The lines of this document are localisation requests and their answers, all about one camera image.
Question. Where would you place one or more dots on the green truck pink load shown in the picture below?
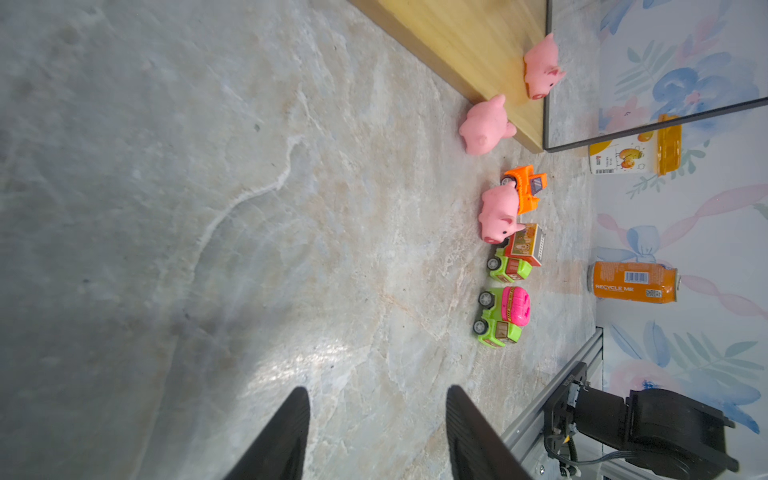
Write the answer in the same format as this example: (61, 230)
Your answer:
(505, 312)

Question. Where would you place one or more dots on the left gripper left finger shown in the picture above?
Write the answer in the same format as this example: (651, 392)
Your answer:
(278, 452)

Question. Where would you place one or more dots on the pink pig in pile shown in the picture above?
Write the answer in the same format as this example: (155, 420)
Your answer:
(499, 214)

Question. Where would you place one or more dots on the pink pig near shelf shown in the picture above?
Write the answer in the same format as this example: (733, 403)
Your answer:
(486, 124)

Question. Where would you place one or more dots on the orange toy bulldozer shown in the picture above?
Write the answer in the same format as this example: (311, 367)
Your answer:
(528, 185)

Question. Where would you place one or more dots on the wooden three-tier shelf black frame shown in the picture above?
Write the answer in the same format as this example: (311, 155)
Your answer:
(631, 66)

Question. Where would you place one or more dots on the green truck with box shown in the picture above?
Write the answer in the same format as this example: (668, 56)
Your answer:
(516, 257)

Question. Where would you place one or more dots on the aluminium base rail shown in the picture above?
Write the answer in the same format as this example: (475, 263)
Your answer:
(550, 411)

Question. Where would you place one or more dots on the pink pig on shelf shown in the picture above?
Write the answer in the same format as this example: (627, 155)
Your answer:
(542, 71)

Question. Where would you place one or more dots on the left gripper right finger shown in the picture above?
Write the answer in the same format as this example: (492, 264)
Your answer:
(475, 449)

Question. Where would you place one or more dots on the orange soda can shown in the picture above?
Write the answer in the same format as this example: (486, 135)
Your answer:
(637, 282)

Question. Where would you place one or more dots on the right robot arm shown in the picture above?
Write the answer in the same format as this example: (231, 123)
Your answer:
(658, 430)

